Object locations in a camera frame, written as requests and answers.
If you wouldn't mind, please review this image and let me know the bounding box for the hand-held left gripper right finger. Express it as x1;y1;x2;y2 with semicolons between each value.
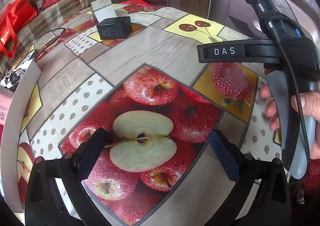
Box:
209;129;292;226

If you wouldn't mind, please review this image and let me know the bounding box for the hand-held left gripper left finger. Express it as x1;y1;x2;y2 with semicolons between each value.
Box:
25;128;113;226

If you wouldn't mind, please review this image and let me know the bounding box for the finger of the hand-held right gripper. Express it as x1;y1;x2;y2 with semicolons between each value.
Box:
197;39;282;65

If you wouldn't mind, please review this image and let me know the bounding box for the white tray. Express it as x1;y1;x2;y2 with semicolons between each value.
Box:
0;59;43;214

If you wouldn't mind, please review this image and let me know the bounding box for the person's right hand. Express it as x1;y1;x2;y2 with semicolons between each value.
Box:
259;86;320;160

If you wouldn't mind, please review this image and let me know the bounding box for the pink paper sheet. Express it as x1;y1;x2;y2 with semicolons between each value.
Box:
0;92;13;125

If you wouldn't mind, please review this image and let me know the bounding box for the black and white patterned cloth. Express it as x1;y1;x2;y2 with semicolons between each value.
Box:
0;69;25;93

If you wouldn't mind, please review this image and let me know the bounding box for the black power adapter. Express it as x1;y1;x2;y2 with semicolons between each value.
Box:
97;16;132;41

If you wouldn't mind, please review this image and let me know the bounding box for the white paper card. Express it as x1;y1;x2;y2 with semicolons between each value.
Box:
91;0;116;24

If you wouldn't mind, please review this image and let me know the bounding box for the plaid blanket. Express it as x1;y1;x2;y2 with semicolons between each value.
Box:
0;0;102;77

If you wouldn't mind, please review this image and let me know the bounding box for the red tote bag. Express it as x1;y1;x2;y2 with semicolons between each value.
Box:
0;0;38;58

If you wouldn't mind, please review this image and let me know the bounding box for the black cable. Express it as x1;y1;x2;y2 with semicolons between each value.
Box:
32;28;66;60

